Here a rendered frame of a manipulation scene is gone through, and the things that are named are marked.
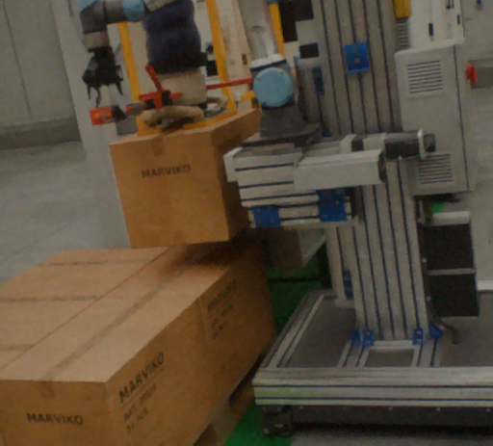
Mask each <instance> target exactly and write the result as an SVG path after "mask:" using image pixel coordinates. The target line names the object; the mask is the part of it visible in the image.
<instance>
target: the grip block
mask: <svg viewBox="0 0 493 446"><path fill-rule="evenodd" d="M148 97H156V98H158V99H159V103H158V104H156V108H152V109H148V110H153V109H160V108H164V106H170V105H172V104H173V101H172V99H171V91H170V90H169V89H168V90H161V91H156V92H149V93H144V94H139V100H142V99H143V98H144V99H148Z"/></svg>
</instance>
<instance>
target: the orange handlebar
mask: <svg viewBox="0 0 493 446"><path fill-rule="evenodd" d="M248 83H252V78H251V77H248V78H242V79H236V80H229V81H223V82H217V83H211V85H205V88H207V91H209V90H215V89H222V88H228V87H235V86H241V85H248ZM182 94H183V93H182V92H181V91H177V92H172V93H171V99H174V98H177V96H181V95H182ZM145 100H147V99H144V98H143V99H142V100H136V101H133V102H137V101H140V102H141V105H143V104H145V102H144V101H145ZM132 110H133V107H132V106H127V107H126V113H125V114H128V113H131V112H132ZM94 117H95V119H96V120H102V119H103V118H102V114H96V115H95V116H94Z"/></svg>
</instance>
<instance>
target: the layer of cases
mask: <svg viewBox="0 0 493 446"><path fill-rule="evenodd" d="M274 332H275V324H274V318H273V312H272V301H270V295H269V288H268V282H267V276H266V271H265V264H264V258H263V251H262V246H261V241H249V242H229V243H209V244H190V245H180V246H168V247H156V248H144V249H131V247H127V248H107V249H67V250H66V251H61V252H60V253H57V254H55V255H53V256H51V257H50V258H48V259H45V260H43V261H41V263H40V264H38V265H37V266H34V267H33V268H31V269H29V270H27V271H25V272H23V273H21V275H18V276H16V277H15V278H12V279H10V280H8V281H7V282H5V283H2V284H0V446H186V445H187V443H188V442H189V441H190V439H191V438H192V437H193V435H194V434H195V432H197V430H198V429H199V428H200V426H201V425H202V424H203V423H204V420H205V419H206V418H207V417H209V415H210V414H211V413H212V411H213V409H214V408H215V407H216V405H217V404H218V403H219V401H221V399H222V398H223V396H224V395H225V394H226V392H227V391H228V390H229V389H230V386H231V385H232V384H234V382H235V381H236V380H237V379H238V377H239V376H240V375H241V374H242V372H243V371H244V370H245V368H246V367H247V366H248V364H249V363H250V362H251V360H252V359H253V358H254V357H255V356H256V353H257V352H259V351H260V349H261V348H262V347H263V346H264V344H265V343H266V342H267V339H268V338H269V337H270V336H272V334H273V333H274Z"/></svg>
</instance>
